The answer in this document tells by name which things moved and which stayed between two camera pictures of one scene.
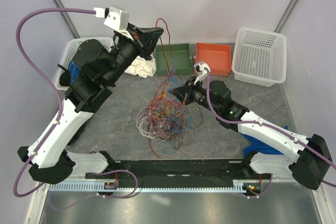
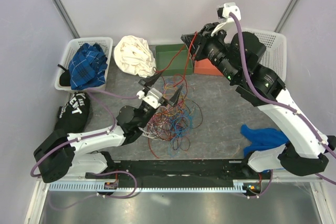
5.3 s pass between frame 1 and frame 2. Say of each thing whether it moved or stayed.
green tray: stayed
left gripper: moved
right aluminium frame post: stayed
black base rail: stayed
